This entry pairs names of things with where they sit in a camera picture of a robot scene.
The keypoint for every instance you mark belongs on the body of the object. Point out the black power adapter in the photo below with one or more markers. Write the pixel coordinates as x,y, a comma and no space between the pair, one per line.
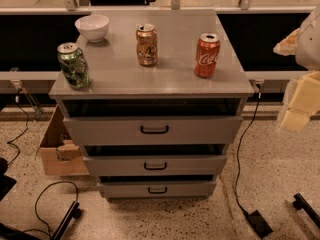
259,224

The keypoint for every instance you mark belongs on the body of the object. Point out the grey drawer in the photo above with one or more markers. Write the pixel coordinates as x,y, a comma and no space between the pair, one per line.
156,189
162,165
153,130

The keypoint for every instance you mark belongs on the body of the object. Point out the green soda can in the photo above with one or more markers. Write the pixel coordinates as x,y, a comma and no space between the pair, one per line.
73,65

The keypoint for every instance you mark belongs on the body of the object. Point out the grey middle drawer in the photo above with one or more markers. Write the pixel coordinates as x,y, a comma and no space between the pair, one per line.
162,165

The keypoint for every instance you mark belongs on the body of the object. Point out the black object at left edge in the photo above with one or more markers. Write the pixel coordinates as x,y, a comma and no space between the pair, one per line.
6,182

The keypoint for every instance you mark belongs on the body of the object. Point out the grey top drawer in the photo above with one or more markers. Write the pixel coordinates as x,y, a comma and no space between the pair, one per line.
153,130

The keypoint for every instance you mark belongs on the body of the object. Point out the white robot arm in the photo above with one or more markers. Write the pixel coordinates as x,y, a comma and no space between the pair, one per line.
304,44

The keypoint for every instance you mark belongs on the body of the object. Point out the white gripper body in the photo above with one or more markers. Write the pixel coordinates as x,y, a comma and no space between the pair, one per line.
310,49

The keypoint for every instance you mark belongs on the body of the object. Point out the black stand leg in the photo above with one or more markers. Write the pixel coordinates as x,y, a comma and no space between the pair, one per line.
74,212
300,203

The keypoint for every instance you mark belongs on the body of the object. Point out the black right stand leg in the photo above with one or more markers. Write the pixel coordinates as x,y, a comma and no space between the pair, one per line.
300,203

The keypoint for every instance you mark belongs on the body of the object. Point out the grey bottom drawer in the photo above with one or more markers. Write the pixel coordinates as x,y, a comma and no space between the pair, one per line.
156,189

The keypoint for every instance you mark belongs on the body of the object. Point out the gold soda can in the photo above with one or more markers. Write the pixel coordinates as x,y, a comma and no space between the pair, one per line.
146,48

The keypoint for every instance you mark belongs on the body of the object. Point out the cardboard box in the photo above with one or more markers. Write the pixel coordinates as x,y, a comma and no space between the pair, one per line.
59,155

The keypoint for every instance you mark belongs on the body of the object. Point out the white bowl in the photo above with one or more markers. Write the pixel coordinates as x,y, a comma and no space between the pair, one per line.
94,28

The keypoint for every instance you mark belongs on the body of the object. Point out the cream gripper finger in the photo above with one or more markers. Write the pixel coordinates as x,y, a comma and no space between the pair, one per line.
294,122

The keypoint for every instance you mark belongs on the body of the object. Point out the black left stand leg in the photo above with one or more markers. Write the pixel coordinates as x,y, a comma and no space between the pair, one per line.
74,212

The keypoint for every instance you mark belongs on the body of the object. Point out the grey drawer cabinet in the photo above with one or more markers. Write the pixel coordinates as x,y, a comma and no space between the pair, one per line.
121,87

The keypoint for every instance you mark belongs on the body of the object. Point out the red coca-cola can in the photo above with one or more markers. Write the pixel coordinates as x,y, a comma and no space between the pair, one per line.
208,48

